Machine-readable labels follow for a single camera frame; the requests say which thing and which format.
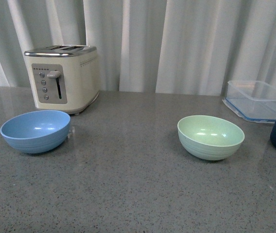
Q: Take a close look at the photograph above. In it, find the green bowl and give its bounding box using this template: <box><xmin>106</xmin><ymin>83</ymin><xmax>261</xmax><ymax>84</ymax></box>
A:
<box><xmin>177</xmin><ymin>115</ymin><xmax>245</xmax><ymax>161</ymax></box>

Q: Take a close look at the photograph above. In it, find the blue bowl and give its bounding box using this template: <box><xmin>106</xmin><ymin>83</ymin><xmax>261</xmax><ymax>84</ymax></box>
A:
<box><xmin>0</xmin><ymin>110</ymin><xmax>71</xmax><ymax>154</ymax></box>

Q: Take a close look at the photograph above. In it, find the cream two-slot toaster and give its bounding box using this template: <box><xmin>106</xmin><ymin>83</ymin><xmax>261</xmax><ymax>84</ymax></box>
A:
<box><xmin>24</xmin><ymin>45</ymin><xmax>100</xmax><ymax>115</ymax></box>

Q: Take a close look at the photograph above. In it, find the white curtain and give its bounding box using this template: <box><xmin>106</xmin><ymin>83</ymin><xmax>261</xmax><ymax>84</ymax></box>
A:
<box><xmin>0</xmin><ymin>0</ymin><xmax>276</xmax><ymax>96</ymax></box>

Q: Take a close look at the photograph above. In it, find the clear plastic food container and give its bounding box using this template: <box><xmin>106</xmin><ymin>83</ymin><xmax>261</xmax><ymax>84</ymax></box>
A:
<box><xmin>223</xmin><ymin>81</ymin><xmax>276</xmax><ymax>124</ymax></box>

